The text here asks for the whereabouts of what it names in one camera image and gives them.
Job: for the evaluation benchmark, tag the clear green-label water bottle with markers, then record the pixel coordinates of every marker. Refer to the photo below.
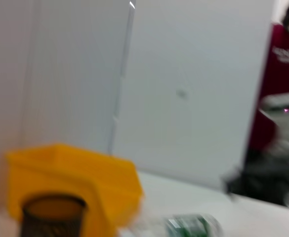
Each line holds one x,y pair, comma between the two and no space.
188,225

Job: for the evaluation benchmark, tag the black mesh pen holder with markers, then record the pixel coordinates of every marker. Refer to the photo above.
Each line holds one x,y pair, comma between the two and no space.
50,217

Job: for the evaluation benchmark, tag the yellow plastic bin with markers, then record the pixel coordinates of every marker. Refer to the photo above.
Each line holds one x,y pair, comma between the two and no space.
67,170

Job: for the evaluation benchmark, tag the person in red shirt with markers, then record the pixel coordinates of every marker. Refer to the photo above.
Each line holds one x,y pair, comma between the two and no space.
282,69

